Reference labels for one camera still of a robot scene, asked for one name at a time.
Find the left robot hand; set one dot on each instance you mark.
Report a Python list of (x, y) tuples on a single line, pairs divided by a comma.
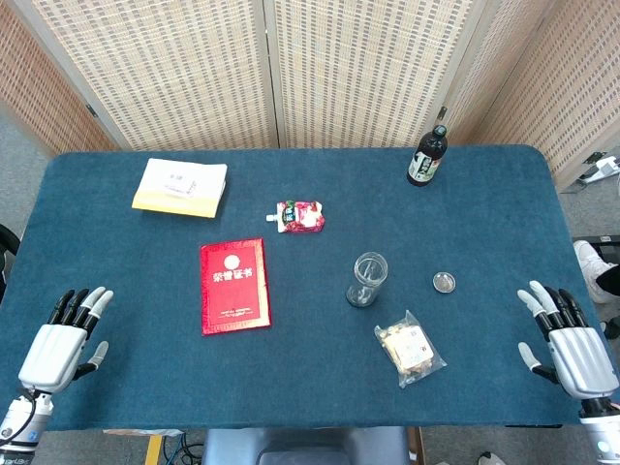
[(51, 353)]

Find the red spouted snack pouch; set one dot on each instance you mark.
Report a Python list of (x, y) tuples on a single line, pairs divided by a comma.
[(302, 218)]

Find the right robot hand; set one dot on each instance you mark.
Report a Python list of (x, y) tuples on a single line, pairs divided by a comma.
[(579, 358)]

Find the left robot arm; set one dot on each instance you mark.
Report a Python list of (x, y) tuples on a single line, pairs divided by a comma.
[(19, 421)]

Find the woven folding screen panel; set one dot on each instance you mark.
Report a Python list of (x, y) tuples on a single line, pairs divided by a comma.
[(169, 72), (576, 87), (368, 72), (43, 87), (504, 63)]

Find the white shoe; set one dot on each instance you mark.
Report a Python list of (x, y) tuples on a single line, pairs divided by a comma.
[(591, 266)]

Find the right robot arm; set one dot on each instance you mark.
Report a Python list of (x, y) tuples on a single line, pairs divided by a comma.
[(603, 431)]

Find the black chair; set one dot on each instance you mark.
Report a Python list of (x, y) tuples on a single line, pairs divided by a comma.
[(7, 252)]

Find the white box with yellow lid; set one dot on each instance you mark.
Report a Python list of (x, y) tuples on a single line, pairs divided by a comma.
[(160, 201)]

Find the clear plastic snack bag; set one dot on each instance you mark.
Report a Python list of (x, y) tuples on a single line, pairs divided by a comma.
[(409, 349)]

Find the red certificate book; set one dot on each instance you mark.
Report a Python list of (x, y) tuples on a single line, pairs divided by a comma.
[(235, 300)]

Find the dark tea bottle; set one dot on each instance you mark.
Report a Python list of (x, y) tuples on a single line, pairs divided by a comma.
[(424, 167)]

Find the white floor device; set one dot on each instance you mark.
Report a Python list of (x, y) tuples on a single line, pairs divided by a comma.
[(603, 167)]

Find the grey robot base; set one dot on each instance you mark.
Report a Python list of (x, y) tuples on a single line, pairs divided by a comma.
[(300, 445)]

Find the black floor pedal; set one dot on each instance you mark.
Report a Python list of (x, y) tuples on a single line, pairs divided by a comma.
[(608, 240)]

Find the clear glass jar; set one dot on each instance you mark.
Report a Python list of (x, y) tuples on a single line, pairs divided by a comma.
[(361, 293)]

